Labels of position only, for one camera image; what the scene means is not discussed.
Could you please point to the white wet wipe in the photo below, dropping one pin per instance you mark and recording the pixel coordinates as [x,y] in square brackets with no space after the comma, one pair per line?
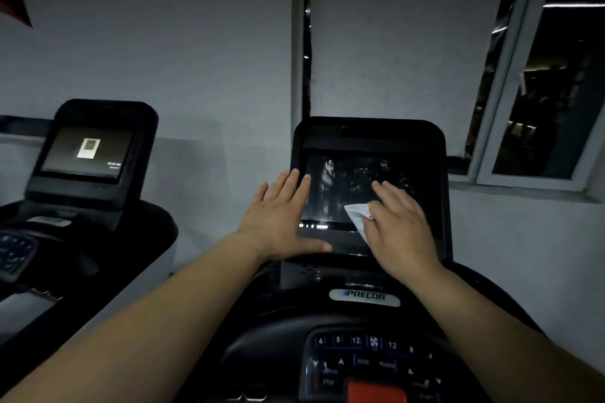
[357,216]

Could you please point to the person's right forearm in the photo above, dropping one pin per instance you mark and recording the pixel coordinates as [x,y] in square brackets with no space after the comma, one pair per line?
[496,336]

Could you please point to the person's left hand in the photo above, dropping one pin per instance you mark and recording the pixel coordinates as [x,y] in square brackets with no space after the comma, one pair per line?
[274,223]

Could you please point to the white framed window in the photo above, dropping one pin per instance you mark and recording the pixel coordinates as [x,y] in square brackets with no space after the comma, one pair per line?
[510,86]

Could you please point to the person's left forearm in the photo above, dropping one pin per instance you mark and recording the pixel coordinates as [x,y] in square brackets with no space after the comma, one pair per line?
[142,332]

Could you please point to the person's right hand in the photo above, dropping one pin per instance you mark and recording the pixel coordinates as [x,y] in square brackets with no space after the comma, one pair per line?
[402,237]

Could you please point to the white paper window cover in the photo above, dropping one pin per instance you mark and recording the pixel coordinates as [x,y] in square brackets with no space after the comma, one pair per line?
[402,39]

